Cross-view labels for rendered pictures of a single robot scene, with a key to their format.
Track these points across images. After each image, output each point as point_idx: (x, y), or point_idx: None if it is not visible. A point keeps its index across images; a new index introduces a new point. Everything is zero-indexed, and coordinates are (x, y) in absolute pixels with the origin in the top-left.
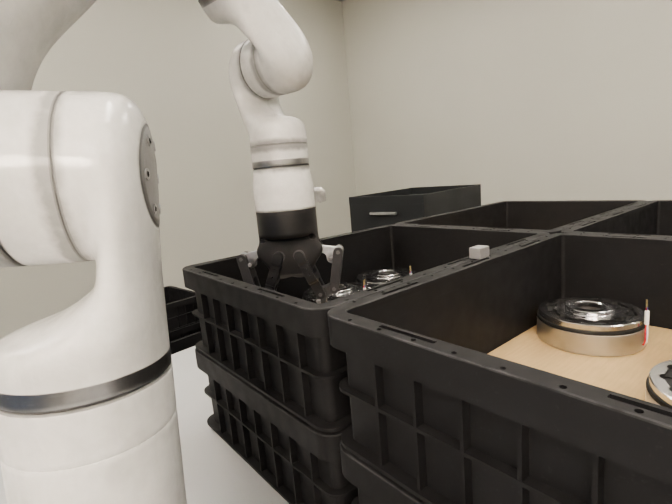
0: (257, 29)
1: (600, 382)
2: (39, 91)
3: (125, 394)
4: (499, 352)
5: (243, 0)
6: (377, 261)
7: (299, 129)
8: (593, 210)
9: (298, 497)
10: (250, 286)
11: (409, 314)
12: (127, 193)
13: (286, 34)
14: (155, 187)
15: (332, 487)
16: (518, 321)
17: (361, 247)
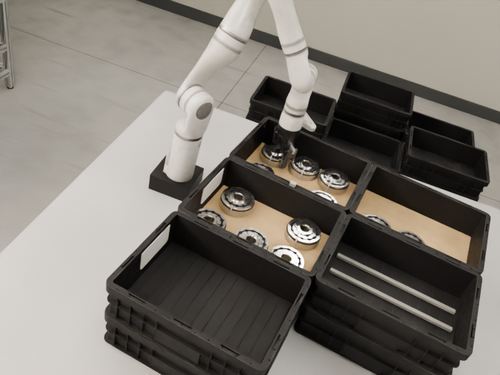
0: (289, 71)
1: (265, 231)
2: (194, 91)
3: (184, 140)
4: (279, 213)
5: (289, 61)
6: (350, 171)
7: (296, 105)
8: (478, 256)
9: None
10: (246, 138)
11: (248, 175)
12: (191, 114)
13: (298, 77)
14: (203, 113)
15: None
16: (298, 216)
17: (344, 159)
